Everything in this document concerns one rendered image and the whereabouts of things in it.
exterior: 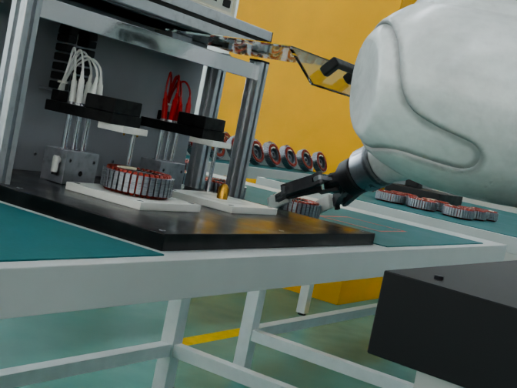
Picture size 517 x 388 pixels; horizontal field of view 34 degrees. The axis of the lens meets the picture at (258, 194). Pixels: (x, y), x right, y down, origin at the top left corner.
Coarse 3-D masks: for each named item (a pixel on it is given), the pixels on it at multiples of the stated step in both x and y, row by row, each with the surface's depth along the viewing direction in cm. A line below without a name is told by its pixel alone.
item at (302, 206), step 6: (294, 198) 186; (300, 198) 187; (288, 204) 178; (294, 204) 178; (300, 204) 178; (306, 204) 178; (312, 204) 179; (318, 204) 181; (288, 210) 178; (294, 210) 178; (300, 210) 179; (306, 210) 178; (312, 210) 179; (318, 210) 181; (312, 216) 179; (318, 216) 181
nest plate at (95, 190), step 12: (84, 192) 128; (96, 192) 127; (108, 192) 126; (120, 204) 124; (132, 204) 123; (144, 204) 123; (156, 204) 125; (168, 204) 128; (180, 204) 130; (192, 204) 133
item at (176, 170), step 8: (144, 160) 158; (152, 160) 157; (160, 160) 158; (168, 160) 162; (144, 168) 158; (152, 168) 157; (160, 168) 156; (168, 168) 158; (176, 168) 160; (184, 168) 162; (176, 176) 161; (176, 184) 161
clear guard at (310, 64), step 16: (176, 32) 156; (192, 32) 153; (224, 48) 171; (240, 48) 163; (256, 48) 156; (272, 48) 150; (288, 48) 145; (304, 64) 142; (320, 64) 149; (320, 80) 144; (336, 80) 151
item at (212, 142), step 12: (144, 120) 159; (156, 120) 157; (180, 120) 155; (192, 120) 153; (204, 120) 152; (216, 120) 155; (168, 132) 159; (180, 132) 154; (192, 132) 153; (204, 132) 152; (216, 132) 155; (168, 144) 160; (204, 144) 152; (216, 144) 152; (228, 144) 155; (156, 156) 158
